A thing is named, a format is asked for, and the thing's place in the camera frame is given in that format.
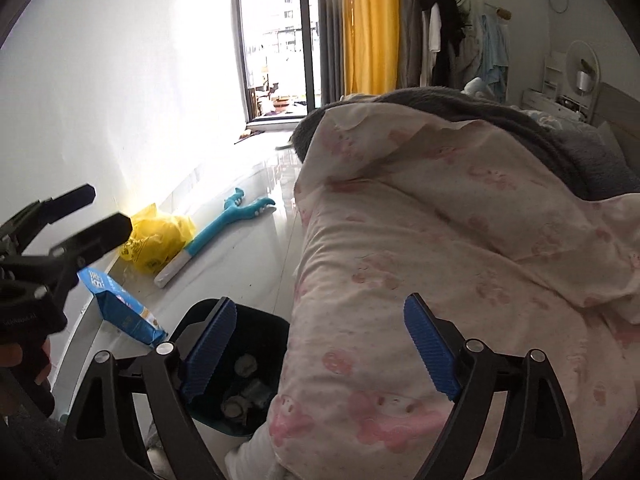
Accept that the grey curtain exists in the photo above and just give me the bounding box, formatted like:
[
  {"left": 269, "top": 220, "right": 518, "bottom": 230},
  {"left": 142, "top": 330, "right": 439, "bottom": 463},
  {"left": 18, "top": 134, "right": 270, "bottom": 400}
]
[{"left": 318, "top": 0, "right": 345, "bottom": 105}]

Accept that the teal long-handled toy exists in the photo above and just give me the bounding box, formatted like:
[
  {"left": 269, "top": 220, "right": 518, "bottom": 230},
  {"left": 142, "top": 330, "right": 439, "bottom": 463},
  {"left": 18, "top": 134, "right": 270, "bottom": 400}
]
[{"left": 154, "top": 188, "right": 276, "bottom": 288}]

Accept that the white dresser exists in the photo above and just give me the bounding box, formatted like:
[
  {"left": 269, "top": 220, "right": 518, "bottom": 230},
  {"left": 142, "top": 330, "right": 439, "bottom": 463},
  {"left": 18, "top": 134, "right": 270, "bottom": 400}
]
[{"left": 521, "top": 51, "right": 591, "bottom": 122}]

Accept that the pink patterned duvet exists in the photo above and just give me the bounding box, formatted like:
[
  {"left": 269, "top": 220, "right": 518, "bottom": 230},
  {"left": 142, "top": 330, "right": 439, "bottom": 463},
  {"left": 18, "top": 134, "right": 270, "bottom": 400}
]
[{"left": 226, "top": 102, "right": 639, "bottom": 479}]

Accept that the dark grey fleece blanket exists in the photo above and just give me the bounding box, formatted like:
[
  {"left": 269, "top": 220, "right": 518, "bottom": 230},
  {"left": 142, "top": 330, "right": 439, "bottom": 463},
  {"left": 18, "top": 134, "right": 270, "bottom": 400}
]
[{"left": 276, "top": 86, "right": 640, "bottom": 201}]

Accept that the glass balcony door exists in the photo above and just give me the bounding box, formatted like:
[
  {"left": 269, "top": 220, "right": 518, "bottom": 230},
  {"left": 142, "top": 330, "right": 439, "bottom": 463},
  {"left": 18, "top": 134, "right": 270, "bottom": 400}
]
[{"left": 232, "top": 0, "right": 322, "bottom": 122}]

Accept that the round white vanity mirror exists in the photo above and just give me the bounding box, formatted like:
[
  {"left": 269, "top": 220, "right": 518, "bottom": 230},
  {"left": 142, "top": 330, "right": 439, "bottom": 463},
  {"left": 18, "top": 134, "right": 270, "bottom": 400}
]
[{"left": 564, "top": 40, "right": 600, "bottom": 107}]

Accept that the blue pet food bag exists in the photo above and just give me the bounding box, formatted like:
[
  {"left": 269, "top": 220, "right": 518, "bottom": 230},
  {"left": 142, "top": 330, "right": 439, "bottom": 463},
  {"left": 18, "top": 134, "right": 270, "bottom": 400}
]
[{"left": 78, "top": 268, "right": 167, "bottom": 348}]

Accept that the yellow curtain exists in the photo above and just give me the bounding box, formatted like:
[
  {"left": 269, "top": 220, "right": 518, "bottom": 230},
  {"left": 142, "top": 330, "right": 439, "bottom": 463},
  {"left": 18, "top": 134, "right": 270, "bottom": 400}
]
[{"left": 342, "top": 0, "right": 399, "bottom": 96}]

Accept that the yellow plastic bag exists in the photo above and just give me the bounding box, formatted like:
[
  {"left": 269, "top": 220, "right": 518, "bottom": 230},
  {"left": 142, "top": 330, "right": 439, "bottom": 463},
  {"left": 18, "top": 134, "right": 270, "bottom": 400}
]
[{"left": 119, "top": 204, "right": 196, "bottom": 274}]

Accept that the black trash bin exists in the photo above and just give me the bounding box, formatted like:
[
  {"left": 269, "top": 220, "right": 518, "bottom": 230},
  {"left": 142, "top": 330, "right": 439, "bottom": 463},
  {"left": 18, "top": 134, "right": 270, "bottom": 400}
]
[{"left": 186, "top": 304, "right": 290, "bottom": 437}]

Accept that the beige bed headboard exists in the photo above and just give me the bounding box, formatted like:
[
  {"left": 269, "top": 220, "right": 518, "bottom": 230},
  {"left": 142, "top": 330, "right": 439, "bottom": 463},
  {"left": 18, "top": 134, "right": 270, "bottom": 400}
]
[{"left": 589, "top": 81, "right": 640, "bottom": 172}]

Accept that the clothes rack with clothes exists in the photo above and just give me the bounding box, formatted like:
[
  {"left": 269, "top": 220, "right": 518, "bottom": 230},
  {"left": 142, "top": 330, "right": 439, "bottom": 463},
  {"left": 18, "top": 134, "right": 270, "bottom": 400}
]
[{"left": 396, "top": 0, "right": 512, "bottom": 103}]

